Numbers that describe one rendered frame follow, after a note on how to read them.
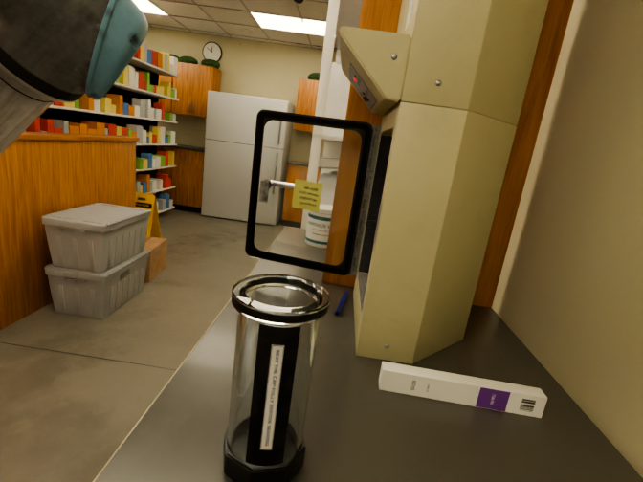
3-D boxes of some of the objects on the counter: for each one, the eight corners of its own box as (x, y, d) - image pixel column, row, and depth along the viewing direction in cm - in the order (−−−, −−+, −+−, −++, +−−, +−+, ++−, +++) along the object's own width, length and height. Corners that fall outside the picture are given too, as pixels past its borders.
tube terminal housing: (443, 306, 105) (517, -10, 85) (484, 376, 73) (616, -99, 54) (353, 293, 105) (405, -23, 86) (355, 356, 74) (439, -120, 55)
